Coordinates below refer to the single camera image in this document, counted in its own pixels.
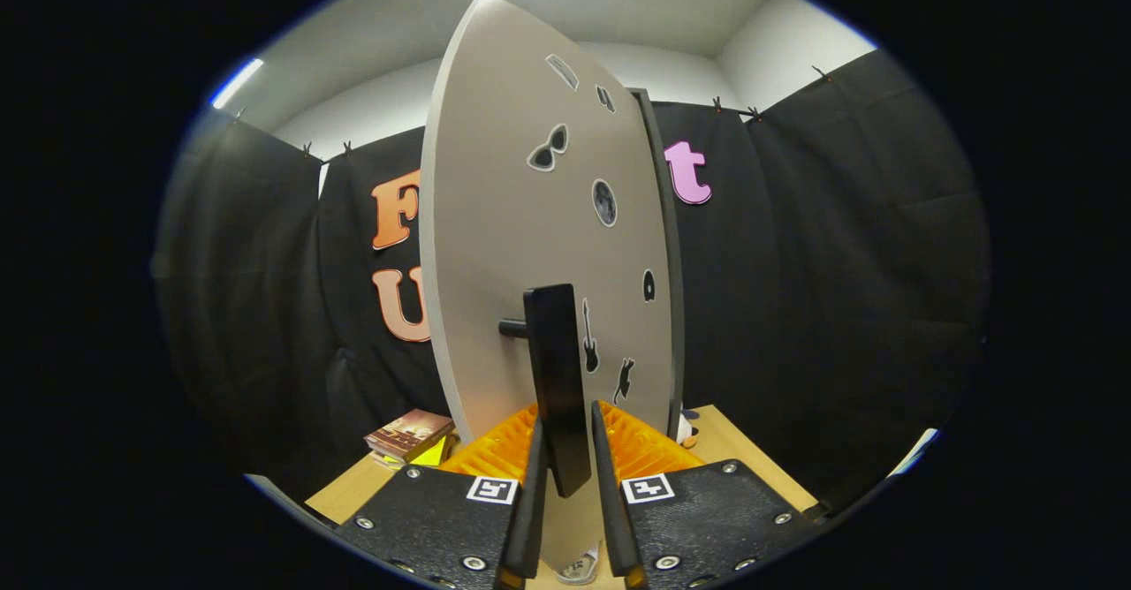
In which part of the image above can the black backdrop cloth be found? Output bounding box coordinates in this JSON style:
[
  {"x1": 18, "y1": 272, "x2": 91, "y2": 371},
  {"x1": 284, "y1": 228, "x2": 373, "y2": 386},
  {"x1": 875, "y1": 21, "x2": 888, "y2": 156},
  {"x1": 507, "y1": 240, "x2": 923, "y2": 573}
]
[{"x1": 152, "y1": 49, "x2": 991, "y2": 511}]

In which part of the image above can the narrow ceiling light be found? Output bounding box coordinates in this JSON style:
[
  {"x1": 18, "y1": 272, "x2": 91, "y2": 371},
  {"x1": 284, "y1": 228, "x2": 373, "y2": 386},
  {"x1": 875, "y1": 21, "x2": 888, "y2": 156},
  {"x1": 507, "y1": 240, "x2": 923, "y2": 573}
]
[{"x1": 210, "y1": 58, "x2": 265, "y2": 110}]

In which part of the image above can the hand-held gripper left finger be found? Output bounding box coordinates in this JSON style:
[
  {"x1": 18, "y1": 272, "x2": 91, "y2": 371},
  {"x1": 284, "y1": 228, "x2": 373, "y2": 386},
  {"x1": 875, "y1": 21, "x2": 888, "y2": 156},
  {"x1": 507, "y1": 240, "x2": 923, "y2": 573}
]
[{"x1": 334, "y1": 400, "x2": 549, "y2": 590}]

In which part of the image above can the row of black cloth clips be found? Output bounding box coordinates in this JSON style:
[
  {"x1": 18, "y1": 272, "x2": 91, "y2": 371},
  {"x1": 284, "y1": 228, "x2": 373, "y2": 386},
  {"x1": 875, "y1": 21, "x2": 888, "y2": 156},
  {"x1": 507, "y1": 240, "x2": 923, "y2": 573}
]
[{"x1": 232, "y1": 64, "x2": 836, "y2": 156}]

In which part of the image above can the grey shoe cabinet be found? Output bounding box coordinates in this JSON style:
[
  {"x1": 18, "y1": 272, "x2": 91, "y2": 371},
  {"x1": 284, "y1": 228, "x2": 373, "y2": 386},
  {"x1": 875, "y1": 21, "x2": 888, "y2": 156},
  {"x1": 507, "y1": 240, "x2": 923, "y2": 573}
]
[{"x1": 629, "y1": 87, "x2": 687, "y2": 423}]

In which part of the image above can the yellow book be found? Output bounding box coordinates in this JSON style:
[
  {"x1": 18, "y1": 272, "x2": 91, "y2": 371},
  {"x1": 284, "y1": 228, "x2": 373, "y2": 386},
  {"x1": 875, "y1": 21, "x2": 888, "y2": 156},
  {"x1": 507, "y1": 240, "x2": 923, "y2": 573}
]
[{"x1": 408, "y1": 435, "x2": 452, "y2": 468}]

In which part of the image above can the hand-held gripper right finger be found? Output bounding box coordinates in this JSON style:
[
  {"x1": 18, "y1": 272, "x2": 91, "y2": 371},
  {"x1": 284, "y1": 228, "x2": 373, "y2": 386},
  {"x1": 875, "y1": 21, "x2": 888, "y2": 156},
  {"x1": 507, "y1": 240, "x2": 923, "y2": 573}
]
[{"x1": 590, "y1": 400, "x2": 818, "y2": 590}]

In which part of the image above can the black door handle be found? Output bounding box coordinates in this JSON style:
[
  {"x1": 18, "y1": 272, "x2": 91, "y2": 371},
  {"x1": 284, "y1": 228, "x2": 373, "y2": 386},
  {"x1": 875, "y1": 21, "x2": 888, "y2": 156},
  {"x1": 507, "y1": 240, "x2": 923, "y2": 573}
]
[{"x1": 498, "y1": 284, "x2": 593, "y2": 498}]

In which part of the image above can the brown book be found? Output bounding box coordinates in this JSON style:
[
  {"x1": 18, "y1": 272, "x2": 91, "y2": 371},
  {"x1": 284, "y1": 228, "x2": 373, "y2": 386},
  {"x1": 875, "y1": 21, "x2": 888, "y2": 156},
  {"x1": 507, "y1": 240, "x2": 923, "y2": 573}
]
[{"x1": 364, "y1": 409, "x2": 456, "y2": 463}]

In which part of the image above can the white shoe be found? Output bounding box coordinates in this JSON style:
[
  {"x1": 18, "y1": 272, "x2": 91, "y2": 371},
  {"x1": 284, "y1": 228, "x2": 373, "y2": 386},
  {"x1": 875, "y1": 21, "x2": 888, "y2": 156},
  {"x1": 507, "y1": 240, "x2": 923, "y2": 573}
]
[{"x1": 557, "y1": 548, "x2": 603, "y2": 586}]

